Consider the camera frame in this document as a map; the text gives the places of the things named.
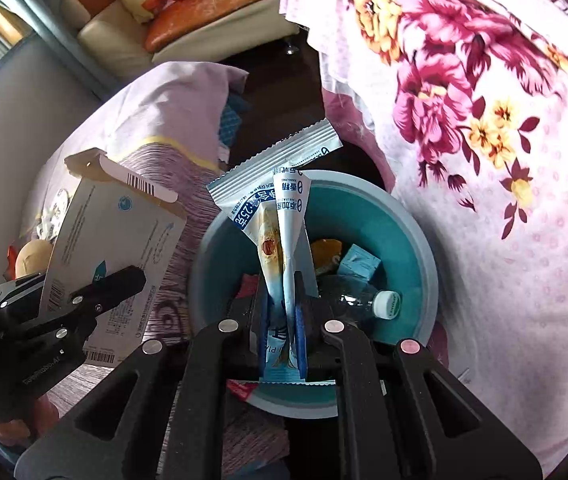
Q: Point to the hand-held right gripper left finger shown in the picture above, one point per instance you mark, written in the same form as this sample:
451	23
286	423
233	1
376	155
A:
249	330

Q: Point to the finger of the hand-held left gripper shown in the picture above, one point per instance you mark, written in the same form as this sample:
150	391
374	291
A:
109	290
19	292

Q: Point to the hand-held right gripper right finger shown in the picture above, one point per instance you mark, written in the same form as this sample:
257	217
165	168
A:
304	330

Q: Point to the clear plastic water bottle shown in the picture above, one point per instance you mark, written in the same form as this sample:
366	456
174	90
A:
354	305

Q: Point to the white cardboard box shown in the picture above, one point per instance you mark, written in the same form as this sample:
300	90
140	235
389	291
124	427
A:
114	230

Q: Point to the blue milk carton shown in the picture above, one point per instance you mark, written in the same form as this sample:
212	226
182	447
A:
359	262

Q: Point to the teal round bin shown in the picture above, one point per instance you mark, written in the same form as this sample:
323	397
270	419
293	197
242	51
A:
394	240

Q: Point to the white blue snack packet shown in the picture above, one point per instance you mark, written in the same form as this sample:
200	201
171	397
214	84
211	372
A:
284	200

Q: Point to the person's left hand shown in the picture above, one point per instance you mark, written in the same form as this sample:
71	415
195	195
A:
44	420

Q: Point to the purple striped table cloth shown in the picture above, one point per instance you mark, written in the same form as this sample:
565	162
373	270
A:
174	105

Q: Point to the blue checked cloth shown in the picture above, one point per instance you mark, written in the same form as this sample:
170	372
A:
229	125

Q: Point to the pink floral blanket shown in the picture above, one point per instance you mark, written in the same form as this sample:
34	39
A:
514	260

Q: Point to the pink bed sheet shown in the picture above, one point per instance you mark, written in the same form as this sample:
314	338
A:
349	110

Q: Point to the cream leather sofa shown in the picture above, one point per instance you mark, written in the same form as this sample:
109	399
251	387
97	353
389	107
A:
114	35

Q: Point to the grey-blue curtain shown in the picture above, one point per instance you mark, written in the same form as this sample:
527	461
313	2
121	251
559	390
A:
39	15

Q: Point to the orange seat cushion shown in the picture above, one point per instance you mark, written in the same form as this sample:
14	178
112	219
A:
214	5

